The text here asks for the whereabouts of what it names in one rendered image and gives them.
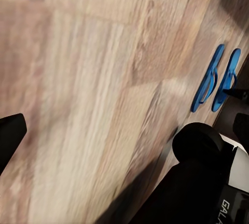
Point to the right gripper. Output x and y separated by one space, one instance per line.
240 94

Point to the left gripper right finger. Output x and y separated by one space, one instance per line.
241 130

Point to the sandal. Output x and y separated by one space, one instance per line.
210 78
220 97

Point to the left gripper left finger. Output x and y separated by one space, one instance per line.
12 131

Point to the nightstand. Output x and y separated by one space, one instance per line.
232 105

